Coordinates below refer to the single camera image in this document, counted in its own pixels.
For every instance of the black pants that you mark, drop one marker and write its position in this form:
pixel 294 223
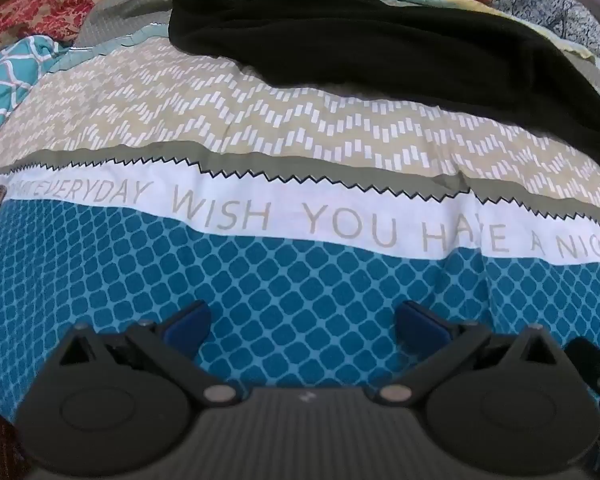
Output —
pixel 380 55

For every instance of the red floral quilt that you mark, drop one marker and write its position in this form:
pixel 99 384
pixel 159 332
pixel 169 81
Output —
pixel 55 5

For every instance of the teal lattice cloth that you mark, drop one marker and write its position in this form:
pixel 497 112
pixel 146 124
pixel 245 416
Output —
pixel 10 80

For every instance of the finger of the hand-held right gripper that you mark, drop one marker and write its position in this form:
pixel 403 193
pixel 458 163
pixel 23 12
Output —
pixel 590 365

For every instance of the black and white patterned cloth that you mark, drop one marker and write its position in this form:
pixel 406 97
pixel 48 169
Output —
pixel 545 5

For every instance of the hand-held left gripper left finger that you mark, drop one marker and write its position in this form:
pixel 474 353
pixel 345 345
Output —
pixel 190 325

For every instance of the patterned teal and beige bedsheet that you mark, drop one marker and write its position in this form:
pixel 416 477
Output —
pixel 300 270

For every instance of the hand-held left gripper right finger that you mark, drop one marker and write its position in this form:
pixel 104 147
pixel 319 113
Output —
pixel 420 322

